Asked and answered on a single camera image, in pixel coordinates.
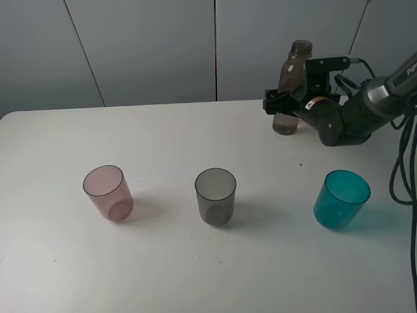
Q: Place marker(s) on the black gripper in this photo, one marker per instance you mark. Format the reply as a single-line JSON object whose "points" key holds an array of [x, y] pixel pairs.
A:
{"points": [[312, 104]]}

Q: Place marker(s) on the brown translucent plastic bottle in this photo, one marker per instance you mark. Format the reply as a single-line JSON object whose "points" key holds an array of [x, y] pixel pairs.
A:
{"points": [[291, 77]]}

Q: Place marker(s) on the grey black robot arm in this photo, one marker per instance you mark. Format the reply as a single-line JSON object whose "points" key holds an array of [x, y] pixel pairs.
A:
{"points": [[370, 105]]}

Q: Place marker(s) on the grey translucent plastic cup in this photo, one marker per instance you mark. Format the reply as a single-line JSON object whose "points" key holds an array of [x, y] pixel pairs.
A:
{"points": [[215, 190]]}

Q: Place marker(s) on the teal translucent plastic cup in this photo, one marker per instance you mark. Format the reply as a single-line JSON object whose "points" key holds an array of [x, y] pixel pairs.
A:
{"points": [[342, 195]]}

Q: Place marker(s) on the pink translucent plastic cup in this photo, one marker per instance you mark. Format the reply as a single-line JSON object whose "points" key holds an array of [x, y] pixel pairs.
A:
{"points": [[107, 188]]}

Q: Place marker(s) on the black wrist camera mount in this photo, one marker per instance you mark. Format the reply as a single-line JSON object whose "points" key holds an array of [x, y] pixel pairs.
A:
{"points": [[318, 72]]}

